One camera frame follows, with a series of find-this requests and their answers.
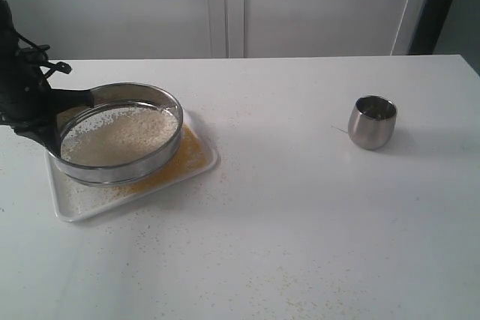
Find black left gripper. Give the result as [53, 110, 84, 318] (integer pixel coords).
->
[1, 46, 94, 156]

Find yellow grain pile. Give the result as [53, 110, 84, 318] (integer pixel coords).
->
[61, 108, 179, 166]

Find round steel mesh sieve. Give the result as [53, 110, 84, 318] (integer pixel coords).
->
[46, 82, 184, 187]

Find stainless steel cup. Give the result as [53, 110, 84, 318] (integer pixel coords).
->
[347, 95, 398, 151]

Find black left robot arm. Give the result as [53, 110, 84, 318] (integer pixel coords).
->
[1, 0, 60, 154]

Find white rectangular plastic tray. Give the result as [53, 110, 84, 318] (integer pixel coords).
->
[45, 110, 219, 223]

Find white cabinet with doors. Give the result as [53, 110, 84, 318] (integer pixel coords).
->
[7, 0, 425, 59]

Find yellow fine sifted grains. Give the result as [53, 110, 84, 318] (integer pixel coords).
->
[115, 125, 211, 196]

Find black left camera cable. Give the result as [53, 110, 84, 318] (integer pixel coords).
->
[7, 31, 72, 81]

